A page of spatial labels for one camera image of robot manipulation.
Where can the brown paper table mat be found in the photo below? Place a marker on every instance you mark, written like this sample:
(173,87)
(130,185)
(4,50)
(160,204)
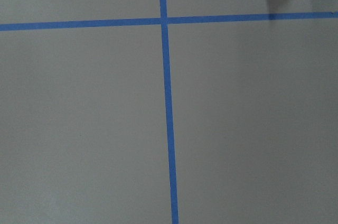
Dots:
(168,111)

